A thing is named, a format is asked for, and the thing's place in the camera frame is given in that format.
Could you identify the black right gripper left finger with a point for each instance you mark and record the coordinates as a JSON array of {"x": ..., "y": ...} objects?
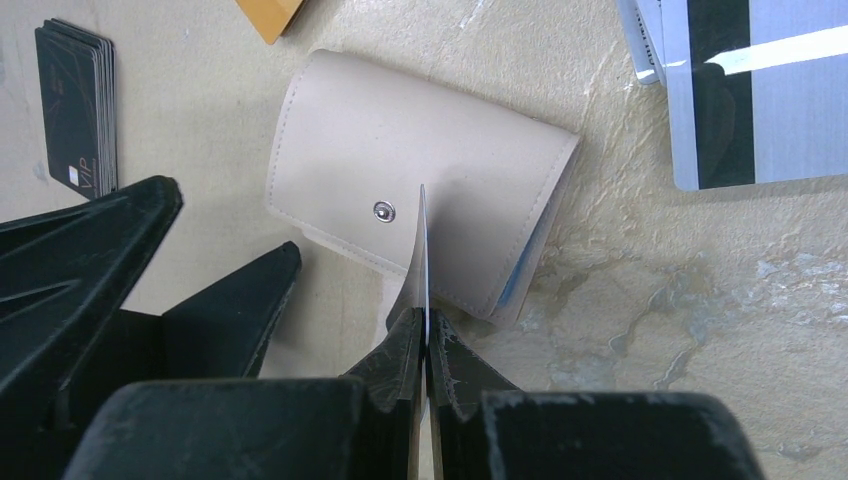
[{"x": 361, "y": 425}]

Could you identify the tan leather card holder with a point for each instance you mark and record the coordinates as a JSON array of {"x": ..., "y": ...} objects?
[{"x": 362, "y": 151}]

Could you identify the silver credit card stack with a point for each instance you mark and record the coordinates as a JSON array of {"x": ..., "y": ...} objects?
[{"x": 757, "y": 90}]

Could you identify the gold credit card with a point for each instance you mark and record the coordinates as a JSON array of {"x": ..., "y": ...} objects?
[{"x": 270, "y": 18}]

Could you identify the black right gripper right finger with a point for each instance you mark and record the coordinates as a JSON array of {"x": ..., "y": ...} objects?
[{"x": 485, "y": 427}]

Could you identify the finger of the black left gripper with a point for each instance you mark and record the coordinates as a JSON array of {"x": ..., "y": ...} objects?
[
  {"x": 224, "y": 330},
  {"x": 63, "y": 273}
]

